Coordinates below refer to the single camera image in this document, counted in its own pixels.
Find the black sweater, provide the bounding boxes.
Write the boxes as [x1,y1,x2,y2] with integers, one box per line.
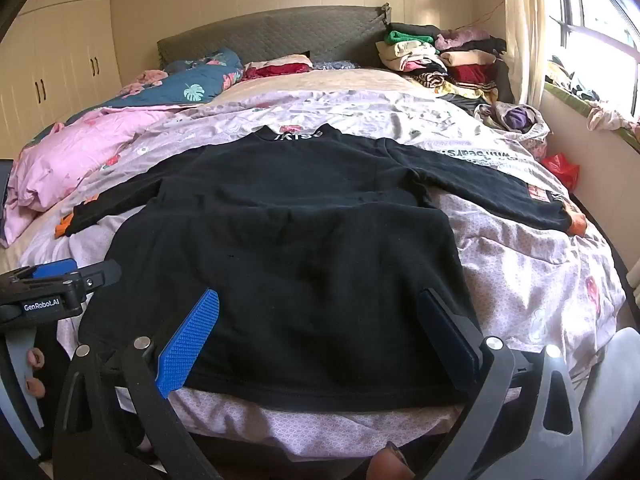
[57,124,587,413]

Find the cream curtain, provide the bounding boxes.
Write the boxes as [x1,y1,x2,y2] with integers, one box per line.
[500,0,551,106]

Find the blue floral quilt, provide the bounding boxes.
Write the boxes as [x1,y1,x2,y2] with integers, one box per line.
[65,49,246,123]

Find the pink quilt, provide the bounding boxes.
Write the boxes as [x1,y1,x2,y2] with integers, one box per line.
[0,107,171,248]

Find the heap of loose garments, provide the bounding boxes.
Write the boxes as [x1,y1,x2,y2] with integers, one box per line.
[545,57,640,143]

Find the floral fabric laundry basket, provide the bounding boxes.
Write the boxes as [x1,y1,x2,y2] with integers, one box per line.
[472,101,551,161]

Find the lilac strawberry print blanket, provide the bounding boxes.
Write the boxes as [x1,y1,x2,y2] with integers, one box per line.
[22,89,628,461]

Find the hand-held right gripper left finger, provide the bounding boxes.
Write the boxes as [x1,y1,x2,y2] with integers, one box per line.
[52,287,223,480]

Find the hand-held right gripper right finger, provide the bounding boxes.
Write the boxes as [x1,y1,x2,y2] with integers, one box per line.
[415,287,601,480]

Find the cream wardrobe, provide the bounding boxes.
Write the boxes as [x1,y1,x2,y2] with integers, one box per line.
[0,0,126,161]

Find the red and white cloth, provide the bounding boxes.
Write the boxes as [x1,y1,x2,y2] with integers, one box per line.
[242,60,313,81]

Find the green windowsill pad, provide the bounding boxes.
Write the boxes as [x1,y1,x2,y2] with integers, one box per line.
[544,82,640,153]

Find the grey quilted headboard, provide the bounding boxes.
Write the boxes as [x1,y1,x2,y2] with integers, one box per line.
[156,4,396,70]

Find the red plastic bag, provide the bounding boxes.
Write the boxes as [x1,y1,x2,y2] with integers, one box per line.
[541,152,581,191]

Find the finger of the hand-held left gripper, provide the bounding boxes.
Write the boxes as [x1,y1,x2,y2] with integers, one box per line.
[75,259,123,307]
[0,258,79,287]

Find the purple garment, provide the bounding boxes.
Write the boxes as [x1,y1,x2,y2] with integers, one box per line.
[502,106,536,133]

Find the person's left hand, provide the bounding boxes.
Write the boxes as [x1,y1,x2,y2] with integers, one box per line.
[25,346,47,400]

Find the window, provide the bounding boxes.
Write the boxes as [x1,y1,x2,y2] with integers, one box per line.
[550,0,640,91]

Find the pile of folded clothes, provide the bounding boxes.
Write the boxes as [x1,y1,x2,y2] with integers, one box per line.
[375,22,516,111]

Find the person's right hand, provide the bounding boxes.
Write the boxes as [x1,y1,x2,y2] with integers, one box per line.
[367,442,418,480]

